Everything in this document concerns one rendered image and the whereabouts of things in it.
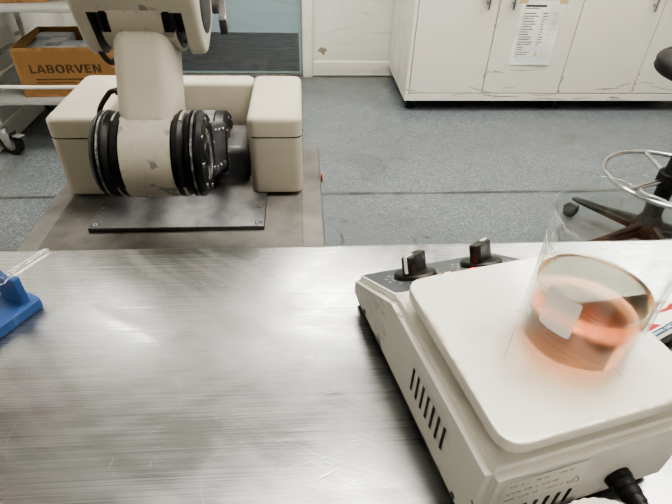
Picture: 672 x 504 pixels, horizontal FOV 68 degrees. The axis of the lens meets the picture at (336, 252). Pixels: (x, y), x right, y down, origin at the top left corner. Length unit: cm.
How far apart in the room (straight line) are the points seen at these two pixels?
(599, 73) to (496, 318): 282
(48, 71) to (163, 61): 149
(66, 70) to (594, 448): 236
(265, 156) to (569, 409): 105
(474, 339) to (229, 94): 122
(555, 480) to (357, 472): 11
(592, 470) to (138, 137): 88
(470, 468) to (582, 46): 280
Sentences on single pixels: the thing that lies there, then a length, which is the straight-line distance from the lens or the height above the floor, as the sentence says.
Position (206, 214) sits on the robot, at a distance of 123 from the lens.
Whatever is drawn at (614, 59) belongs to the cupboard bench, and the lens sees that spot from 310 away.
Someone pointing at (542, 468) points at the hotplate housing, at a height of 82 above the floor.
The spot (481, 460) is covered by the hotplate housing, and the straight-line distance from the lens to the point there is 27.
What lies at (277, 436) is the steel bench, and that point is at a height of 75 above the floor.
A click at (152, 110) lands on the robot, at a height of 67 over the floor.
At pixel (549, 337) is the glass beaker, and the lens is 28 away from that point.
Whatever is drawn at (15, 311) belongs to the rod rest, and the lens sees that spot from 47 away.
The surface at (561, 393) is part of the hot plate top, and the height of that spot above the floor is 84.
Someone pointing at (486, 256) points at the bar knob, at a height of 80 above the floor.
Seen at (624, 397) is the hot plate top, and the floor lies 84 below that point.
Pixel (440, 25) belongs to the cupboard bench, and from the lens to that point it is 270.
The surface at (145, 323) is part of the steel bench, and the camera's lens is 43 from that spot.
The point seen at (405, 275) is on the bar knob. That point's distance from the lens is 37.
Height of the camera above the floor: 104
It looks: 38 degrees down
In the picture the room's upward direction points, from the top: 2 degrees clockwise
